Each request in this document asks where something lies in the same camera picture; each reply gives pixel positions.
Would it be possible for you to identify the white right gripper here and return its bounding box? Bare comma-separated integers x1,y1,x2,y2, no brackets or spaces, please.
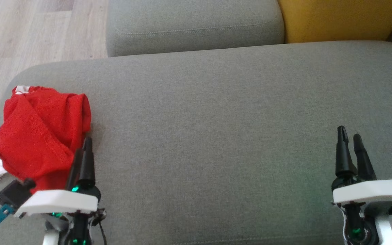
331,126,392,205

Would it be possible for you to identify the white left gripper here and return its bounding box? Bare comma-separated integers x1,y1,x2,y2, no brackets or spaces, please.
14,137,102,218

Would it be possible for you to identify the red white basketball jersey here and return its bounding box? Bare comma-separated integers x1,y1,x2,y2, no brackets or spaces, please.
0,109,85,195

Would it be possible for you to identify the large grey sofa seat cushion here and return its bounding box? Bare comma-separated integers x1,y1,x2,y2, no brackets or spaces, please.
0,41,392,245

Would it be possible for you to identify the large yellow sofa back cushion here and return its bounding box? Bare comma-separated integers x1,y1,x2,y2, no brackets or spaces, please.
277,0,392,44

